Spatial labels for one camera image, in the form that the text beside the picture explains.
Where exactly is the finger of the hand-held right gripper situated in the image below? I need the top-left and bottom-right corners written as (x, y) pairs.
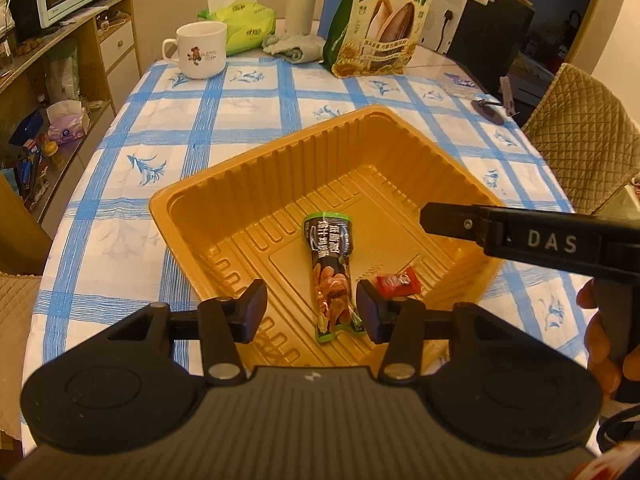
top-left (419, 202), bottom-right (501, 250)

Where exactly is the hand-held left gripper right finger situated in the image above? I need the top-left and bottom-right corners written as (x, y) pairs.
top-left (356, 279), bottom-right (523, 383)

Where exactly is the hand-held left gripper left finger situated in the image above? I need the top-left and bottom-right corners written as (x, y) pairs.
top-left (102, 279), bottom-right (269, 386)

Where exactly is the small red candy packet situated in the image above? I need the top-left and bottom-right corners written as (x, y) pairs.
top-left (375, 266), bottom-right (424, 302)

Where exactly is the green and black snack packet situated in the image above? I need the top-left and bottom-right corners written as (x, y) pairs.
top-left (301, 212), bottom-right (369, 344)

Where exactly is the yellow plastic tray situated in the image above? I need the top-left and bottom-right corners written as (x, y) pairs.
top-left (149, 105), bottom-right (507, 377)

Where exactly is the person's right hand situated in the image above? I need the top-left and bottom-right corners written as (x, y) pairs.
top-left (575, 279), bottom-right (628, 403)

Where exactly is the black phone stand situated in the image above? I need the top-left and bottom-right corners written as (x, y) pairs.
top-left (470, 76), bottom-right (517, 124)

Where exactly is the chair with quilted cover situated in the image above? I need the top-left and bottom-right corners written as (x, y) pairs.
top-left (0, 172), bottom-right (54, 453)
top-left (522, 62), bottom-right (640, 217)

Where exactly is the small blue-white packet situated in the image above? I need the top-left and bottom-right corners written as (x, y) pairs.
top-left (442, 72), bottom-right (479, 97)

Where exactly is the blue checked tablecloth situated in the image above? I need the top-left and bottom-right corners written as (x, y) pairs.
top-left (22, 42), bottom-right (597, 461)

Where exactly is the large sunflower seed bag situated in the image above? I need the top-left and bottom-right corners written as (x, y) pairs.
top-left (322, 0), bottom-right (443, 80)

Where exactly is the grey cloth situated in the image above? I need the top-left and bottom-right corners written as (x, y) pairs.
top-left (262, 30), bottom-right (327, 65)

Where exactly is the purple tissue pack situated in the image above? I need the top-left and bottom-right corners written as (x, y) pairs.
top-left (46, 101), bottom-right (92, 144)

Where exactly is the white printed mug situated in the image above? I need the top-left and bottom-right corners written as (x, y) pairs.
top-left (161, 21), bottom-right (229, 80)

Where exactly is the green tissue pack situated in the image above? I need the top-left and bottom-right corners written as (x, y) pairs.
top-left (197, 0), bottom-right (278, 57)

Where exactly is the wooden shelf cabinet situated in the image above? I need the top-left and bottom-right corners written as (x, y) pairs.
top-left (0, 0), bottom-right (144, 233)

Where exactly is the black power plug cable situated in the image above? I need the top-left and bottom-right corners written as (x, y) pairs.
top-left (439, 9), bottom-right (456, 54)

